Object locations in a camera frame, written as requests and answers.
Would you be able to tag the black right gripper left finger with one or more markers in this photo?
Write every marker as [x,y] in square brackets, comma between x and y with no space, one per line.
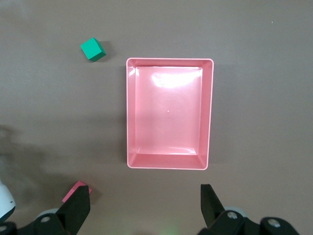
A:
[73,213]

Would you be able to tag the green foam cube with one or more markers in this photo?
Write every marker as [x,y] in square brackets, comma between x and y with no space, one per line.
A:
[93,49]

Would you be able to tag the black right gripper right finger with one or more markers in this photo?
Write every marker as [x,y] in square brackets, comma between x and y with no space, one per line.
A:
[211,208]

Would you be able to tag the pink plastic bin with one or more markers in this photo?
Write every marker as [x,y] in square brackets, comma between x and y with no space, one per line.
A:
[168,112]

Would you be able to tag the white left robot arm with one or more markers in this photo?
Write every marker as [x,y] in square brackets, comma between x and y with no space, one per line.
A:
[5,200]

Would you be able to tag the brown table cover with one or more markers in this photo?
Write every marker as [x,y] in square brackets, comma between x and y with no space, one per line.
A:
[49,110]

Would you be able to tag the pink foam cube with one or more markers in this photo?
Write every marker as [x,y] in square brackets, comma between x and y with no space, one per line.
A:
[73,192]

